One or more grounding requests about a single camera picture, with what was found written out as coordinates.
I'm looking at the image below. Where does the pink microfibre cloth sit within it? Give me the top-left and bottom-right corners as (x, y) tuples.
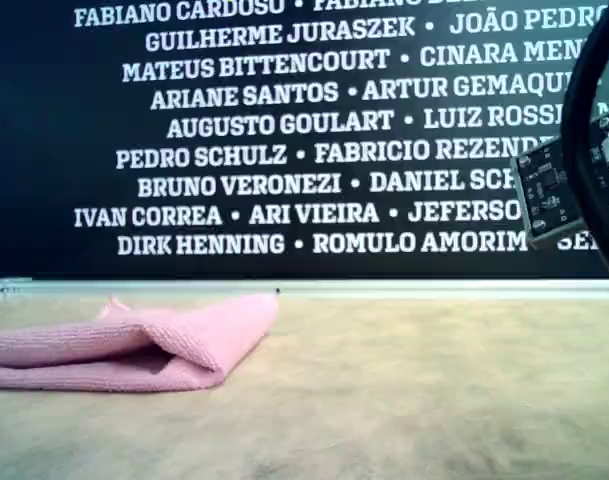
(0, 293), (280, 394)

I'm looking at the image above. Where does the brown felt table mat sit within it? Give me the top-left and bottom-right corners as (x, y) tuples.
(0, 294), (609, 480)

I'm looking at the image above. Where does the black banner with white names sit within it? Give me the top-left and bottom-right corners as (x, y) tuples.
(0, 0), (609, 282)

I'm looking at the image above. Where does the aluminium table frame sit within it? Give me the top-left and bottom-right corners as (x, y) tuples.
(0, 277), (609, 302)

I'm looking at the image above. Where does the right wrist camera circuit board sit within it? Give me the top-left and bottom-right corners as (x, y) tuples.
(511, 112), (609, 251)

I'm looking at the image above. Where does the black right camera cable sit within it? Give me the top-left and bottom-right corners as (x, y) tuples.
(558, 0), (609, 294)

